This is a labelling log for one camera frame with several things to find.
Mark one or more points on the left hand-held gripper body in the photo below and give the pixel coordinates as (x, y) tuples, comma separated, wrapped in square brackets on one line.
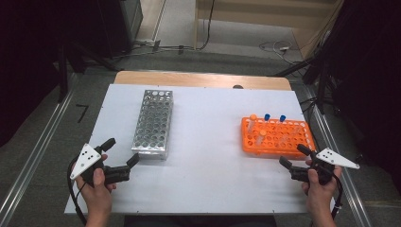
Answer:
[(85, 159)]

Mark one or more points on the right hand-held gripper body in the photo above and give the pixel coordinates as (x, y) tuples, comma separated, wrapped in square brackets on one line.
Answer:
[(334, 159)]

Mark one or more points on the orange plastic tube rack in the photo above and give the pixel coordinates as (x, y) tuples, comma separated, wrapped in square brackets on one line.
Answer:
[(277, 138)]

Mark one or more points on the orange-capped clear tube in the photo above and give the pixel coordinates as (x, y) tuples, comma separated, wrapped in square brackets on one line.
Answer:
[(252, 117), (261, 133)]

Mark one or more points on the blue-capped clear tube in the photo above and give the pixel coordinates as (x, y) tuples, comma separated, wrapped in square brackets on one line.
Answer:
[(267, 117), (282, 118)]

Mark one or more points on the silver metal tube rack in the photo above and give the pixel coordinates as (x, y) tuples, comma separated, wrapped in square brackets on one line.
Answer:
[(153, 126)]

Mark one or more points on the person's left hand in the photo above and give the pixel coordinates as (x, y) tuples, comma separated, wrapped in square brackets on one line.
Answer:
[(96, 197)]

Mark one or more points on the person's right hand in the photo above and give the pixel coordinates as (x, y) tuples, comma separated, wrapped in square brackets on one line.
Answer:
[(321, 197)]

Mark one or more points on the black metal stand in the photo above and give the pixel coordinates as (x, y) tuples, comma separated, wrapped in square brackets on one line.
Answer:
[(62, 75), (321, 85)]

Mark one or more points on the white board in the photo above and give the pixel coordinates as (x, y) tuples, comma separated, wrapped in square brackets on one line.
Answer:
[(205, 126)]

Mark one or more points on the dark round table cap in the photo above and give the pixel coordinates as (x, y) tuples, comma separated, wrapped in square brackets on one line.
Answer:
[(238, 86)]

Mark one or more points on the wooden table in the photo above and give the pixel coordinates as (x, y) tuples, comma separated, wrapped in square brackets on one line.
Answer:
[(189, 78)]

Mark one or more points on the dark curtain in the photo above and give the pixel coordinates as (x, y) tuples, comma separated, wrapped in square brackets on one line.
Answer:
[(28, 47), (372, 63)]

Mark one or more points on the power strip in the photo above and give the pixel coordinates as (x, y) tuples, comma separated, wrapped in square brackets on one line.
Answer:
[(146, 42)]

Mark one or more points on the black cabinet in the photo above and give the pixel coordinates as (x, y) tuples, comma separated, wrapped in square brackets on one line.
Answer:
[(123, 25)]

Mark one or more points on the light wooden furniture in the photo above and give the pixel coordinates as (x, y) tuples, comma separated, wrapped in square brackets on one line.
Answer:
[(252, 15)]

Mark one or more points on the metal floor rail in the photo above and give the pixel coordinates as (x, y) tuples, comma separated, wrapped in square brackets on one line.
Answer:
[(34, 151), (354, 195)]

